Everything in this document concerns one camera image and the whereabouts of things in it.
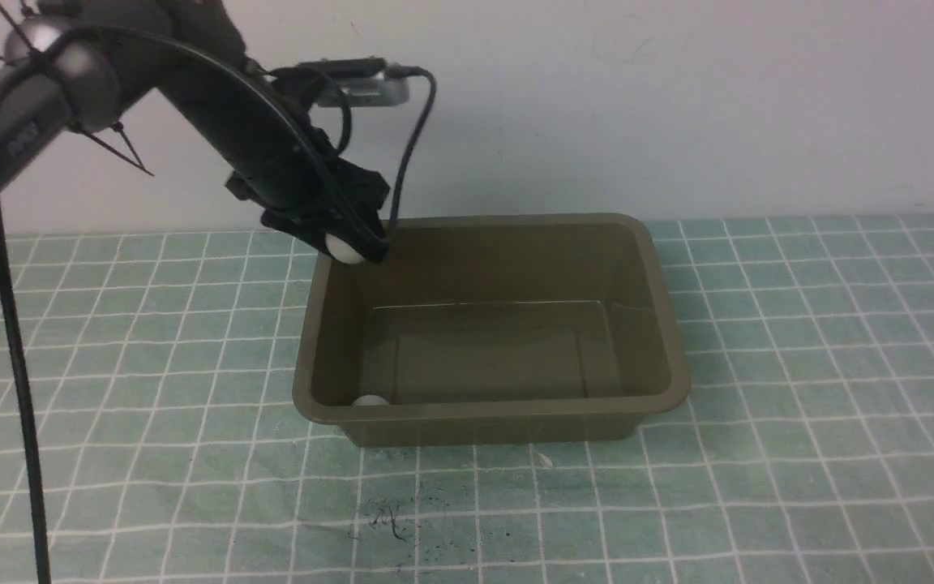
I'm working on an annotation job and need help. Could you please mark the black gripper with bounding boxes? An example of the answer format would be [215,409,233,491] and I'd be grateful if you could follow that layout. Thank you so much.
[225,138,392,264]

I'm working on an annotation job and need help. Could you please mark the white table-tennis ball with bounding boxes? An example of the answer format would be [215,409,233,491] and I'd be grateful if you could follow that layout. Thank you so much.
[323,234,366,265]
[352,394,391,407]

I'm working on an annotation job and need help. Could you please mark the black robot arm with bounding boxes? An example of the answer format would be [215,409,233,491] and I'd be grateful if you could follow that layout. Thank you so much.
[0,1,409,292]

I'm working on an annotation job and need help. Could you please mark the olive green plastic bin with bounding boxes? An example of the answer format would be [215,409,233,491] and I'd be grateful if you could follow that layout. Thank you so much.
[292,213,692,448]

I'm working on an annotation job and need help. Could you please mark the green checkered tablecloth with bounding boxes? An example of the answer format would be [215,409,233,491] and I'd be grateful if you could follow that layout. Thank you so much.
[10,214,934,583]

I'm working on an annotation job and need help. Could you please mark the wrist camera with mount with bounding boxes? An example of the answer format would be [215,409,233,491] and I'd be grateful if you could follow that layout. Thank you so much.
[269,57,410,110]

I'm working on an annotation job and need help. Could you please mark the black camera cable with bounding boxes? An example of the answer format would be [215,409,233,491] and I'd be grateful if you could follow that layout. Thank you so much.
[0,24,438,584]

